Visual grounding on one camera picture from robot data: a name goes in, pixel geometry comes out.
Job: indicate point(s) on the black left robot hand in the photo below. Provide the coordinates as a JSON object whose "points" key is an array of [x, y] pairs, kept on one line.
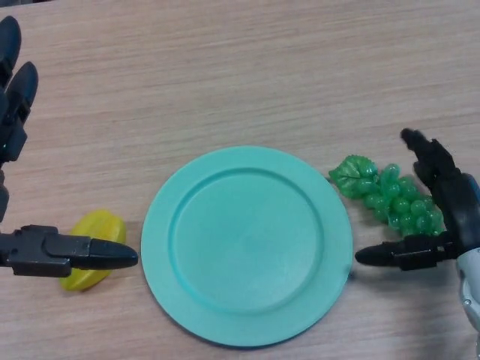
{"points": [[30, 253]]}

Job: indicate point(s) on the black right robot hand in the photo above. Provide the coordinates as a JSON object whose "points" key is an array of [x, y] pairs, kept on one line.
{"points": [[461, 210]]}

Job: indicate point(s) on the green grapes bunch with leaf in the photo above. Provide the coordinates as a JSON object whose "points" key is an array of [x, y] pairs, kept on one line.
{"points": [[401, 206]]}

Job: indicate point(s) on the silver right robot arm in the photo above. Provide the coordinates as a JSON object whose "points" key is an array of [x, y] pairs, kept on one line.
{"points": [[470, 277]]}

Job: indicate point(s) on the teal round plate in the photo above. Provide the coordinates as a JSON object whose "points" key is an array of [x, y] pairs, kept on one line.
{"points": [[247, 243]]}

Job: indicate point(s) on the yellow starfruit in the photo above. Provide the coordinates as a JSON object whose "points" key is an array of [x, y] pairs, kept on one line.
{"points": [[101, 225]]}

